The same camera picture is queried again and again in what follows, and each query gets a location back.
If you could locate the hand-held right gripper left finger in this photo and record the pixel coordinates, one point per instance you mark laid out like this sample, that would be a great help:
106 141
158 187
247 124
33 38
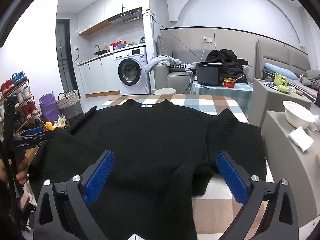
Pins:
100 177

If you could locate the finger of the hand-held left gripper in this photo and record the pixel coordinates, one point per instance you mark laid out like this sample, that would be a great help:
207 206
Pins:
43 136
32 131

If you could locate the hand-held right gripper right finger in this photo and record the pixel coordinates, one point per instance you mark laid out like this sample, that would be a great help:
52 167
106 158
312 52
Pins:
232 177

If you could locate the black knit sweater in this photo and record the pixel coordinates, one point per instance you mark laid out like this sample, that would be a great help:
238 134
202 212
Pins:
150 135

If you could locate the grey clothes pile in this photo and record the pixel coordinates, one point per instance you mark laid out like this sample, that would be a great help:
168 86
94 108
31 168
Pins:
312 76

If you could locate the person's left hand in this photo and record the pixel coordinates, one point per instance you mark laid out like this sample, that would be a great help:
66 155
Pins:
22 170

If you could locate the yellow plush toy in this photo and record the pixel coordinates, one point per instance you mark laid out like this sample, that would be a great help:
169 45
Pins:
49 125

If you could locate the purple bag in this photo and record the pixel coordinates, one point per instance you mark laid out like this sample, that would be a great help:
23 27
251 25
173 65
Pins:
48 110

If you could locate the woven basket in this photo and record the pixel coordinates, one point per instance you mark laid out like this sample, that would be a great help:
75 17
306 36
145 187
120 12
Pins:
70 107

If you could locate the large grey cabinet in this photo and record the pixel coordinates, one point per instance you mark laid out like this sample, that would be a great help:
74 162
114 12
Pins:
287 167

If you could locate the white folded cloth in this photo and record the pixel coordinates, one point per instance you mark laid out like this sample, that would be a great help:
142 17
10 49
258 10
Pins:
300 140

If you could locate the white kitchen base cabinets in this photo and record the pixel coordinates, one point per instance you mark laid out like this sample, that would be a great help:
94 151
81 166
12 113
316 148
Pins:
97 75

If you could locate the plaid blanket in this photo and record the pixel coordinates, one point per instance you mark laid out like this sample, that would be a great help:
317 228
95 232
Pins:
200 102

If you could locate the black framed glass door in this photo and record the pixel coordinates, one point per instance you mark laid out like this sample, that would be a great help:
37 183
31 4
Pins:
62 55

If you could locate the small grey cabinet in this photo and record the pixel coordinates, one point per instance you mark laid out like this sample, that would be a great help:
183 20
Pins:
265 100

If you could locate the white bowl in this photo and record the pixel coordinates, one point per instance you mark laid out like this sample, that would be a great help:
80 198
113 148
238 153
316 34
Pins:
297 115

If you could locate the red bowl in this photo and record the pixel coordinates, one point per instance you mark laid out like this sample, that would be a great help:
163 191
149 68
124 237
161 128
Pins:
229 83

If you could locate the wooden spoon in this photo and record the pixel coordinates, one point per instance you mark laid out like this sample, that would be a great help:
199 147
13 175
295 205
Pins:
239 77

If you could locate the black kitchen sink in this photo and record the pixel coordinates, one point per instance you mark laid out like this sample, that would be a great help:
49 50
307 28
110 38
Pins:
101 53

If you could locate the black electric cooker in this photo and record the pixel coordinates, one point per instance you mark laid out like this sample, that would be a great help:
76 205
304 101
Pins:
208 75

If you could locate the white washing machine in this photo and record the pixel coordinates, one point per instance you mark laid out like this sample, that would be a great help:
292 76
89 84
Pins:
130 72

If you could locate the round white stool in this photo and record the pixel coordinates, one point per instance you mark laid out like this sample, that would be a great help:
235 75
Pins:
165 91

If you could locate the green ceramic figure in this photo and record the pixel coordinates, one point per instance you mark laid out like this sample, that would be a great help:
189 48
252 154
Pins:
281 80

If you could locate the grey sofa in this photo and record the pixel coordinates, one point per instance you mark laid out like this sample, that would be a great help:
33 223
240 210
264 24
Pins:
175 80

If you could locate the red plastic basket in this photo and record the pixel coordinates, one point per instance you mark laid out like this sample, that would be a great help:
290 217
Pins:
117 44

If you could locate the black jacket pile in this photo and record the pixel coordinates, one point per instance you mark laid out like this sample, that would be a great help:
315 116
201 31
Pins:
230 60

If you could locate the blue pillow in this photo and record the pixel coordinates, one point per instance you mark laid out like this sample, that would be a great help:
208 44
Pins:
285 71

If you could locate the houndstooth cushion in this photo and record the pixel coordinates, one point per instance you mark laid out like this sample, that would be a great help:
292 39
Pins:
180 65

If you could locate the light grey hoodie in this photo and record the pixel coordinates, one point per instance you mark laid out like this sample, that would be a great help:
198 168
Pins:
157 61

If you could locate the grey padded headboard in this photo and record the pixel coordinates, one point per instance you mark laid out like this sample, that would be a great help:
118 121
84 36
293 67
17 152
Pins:
280 52

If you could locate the silver range hood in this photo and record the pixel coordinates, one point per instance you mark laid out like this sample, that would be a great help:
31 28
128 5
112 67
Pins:
125 18

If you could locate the grey pillow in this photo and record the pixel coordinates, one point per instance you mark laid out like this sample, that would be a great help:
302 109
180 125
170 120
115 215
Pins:
163 46

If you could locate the white wall cabinets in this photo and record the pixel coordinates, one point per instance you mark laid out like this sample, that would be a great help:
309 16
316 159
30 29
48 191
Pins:
100 10

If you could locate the white wall outlet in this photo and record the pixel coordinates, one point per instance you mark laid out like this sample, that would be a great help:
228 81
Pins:
207 39

